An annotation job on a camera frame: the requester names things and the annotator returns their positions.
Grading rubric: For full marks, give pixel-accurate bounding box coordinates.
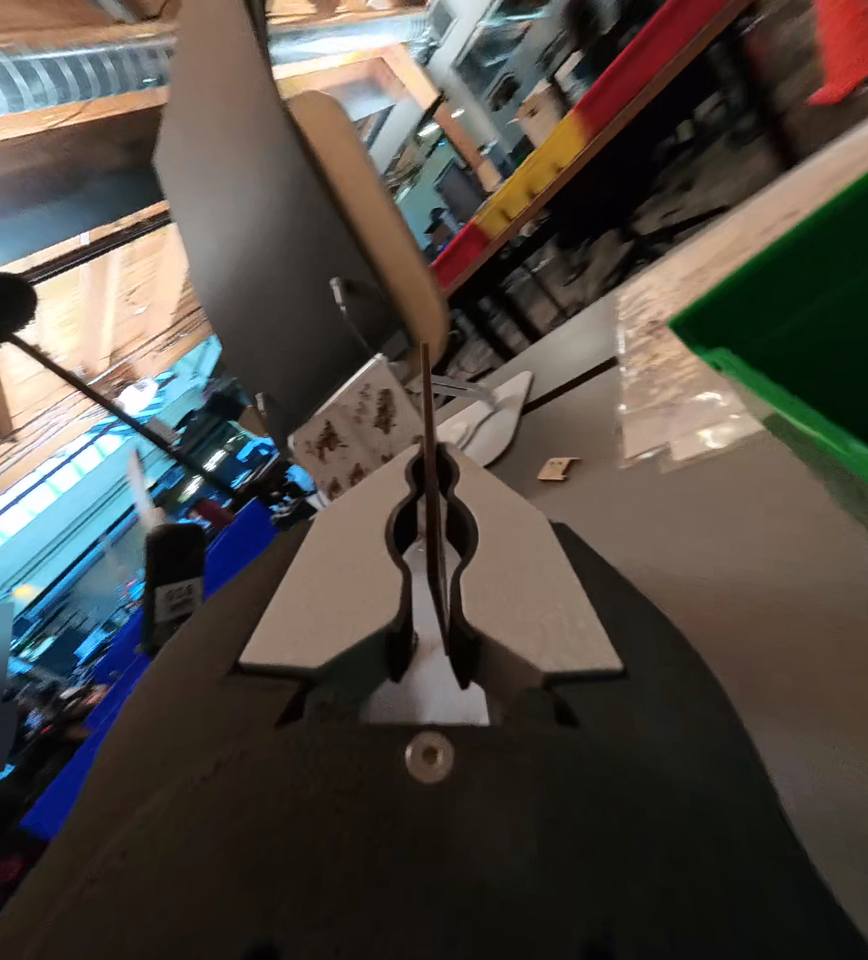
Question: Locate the clear plastic wrapper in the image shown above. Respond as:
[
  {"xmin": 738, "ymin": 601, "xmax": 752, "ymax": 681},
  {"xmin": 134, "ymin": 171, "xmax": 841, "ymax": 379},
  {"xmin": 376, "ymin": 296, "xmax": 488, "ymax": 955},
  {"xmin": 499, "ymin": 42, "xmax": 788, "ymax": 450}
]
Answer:
[{"xmin": 617, "ymin": 285, "xmax": 768, "ymax": 471}]

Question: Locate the grey desk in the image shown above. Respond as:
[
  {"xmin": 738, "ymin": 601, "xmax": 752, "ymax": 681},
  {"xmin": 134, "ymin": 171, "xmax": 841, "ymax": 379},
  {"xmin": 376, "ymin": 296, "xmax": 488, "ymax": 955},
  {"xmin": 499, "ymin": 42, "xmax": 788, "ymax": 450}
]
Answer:
[{"xmin": 434, "ymin": 300, "xmax": 868, "ymax": 960}]

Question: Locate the wooden sheet with round holes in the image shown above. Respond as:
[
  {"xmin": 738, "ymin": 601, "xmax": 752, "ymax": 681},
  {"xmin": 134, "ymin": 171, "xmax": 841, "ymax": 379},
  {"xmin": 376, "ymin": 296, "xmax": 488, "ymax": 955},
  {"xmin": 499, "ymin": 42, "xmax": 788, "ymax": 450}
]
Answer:
[{"xmin": 419, "ymin": 341, "xmax": 454, "ymax": 655}]

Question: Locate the red and yellow rack beam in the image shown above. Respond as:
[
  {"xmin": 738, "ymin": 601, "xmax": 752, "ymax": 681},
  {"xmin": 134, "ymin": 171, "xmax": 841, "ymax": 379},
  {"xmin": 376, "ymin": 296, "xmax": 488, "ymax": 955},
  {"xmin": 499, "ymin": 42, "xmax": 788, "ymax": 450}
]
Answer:
[{"xmin": 430, "ymin": 0, "xmax": 753, "ymax": 295}]

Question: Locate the tan curved board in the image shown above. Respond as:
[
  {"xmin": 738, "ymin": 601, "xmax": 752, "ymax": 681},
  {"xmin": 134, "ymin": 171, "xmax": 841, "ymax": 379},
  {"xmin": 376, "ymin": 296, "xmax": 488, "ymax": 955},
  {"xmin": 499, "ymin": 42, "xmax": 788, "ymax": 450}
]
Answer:
[{"xmin": 284, "ymin": 90, "xmax": 452, "ymax": 369}]

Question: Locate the white monitor stand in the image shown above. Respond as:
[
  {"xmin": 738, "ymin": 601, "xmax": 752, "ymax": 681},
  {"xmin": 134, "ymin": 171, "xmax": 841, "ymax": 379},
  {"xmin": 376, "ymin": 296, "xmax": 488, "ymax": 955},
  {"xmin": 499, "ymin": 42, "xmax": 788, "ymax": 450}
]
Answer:
[{"xmin": 430, "ymin": 369, "xmax": 536, "ymax": 468}]

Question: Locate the green plastic bin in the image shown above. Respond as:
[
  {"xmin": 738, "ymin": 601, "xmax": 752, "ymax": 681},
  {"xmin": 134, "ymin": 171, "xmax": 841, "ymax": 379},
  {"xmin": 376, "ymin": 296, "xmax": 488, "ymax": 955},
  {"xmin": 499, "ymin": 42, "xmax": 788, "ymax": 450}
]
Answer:
[{"xmin": 666, "ymin": 138, "xmax": 868, "ymax": 519}]

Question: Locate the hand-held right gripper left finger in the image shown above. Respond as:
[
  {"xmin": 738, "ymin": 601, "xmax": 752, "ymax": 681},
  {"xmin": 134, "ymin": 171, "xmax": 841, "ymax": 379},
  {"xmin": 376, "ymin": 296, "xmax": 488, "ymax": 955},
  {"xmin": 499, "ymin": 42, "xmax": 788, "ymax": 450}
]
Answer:
[{"xmin": 237, "ymin": 442, "xmax": 420, "ymax": 682}]

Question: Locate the orange plastic cone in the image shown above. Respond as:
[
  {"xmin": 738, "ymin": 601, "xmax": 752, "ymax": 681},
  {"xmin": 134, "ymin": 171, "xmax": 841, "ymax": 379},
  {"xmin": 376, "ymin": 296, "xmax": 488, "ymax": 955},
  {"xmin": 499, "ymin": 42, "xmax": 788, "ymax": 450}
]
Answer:
[{"xmin": 807, "ymin": 0, "xmax": 868, "ymax": 106}]

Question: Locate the large black desk monitor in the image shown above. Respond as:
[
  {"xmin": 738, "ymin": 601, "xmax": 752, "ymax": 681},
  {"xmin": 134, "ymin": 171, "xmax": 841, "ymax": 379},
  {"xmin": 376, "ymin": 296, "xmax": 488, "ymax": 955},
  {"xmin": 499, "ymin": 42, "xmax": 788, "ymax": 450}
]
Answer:
[{"xmin": 152, "ymin": 0, "xmax": 420, "ymax": 451}]

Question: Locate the assembly instruction sheet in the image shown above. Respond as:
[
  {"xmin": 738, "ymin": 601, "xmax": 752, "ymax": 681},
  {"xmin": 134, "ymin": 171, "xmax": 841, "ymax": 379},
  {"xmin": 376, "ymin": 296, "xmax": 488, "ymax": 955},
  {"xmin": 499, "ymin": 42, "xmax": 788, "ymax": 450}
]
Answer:
[{"xmin": 287, "ymin": 356, "xmax": 426, "ymax": 501}]

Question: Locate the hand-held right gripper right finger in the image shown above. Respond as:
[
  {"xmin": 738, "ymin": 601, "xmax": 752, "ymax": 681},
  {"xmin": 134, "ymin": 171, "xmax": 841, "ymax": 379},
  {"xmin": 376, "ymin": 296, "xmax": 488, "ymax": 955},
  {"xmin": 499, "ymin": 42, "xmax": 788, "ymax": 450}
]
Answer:
[{"xmin": 441, "ymin": 442, "xmax": 626, "ymax": 700}]

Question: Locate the corrugated silver duct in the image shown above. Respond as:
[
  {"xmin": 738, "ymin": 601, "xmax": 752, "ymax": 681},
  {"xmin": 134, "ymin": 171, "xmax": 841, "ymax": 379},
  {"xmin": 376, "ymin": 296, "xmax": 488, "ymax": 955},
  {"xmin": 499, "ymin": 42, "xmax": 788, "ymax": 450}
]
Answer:
[{"xmin": 0, "ymin": 37, "xmax": 180, "ymax": 125}]

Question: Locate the blue plastic bin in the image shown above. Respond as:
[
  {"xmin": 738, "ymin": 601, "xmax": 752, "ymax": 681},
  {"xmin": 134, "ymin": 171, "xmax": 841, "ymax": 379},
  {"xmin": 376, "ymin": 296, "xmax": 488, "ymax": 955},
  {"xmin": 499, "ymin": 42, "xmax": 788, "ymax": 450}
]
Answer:
[{"xmin": 20, "ymin": 495, "xmax": 279, "ymax": 841}]

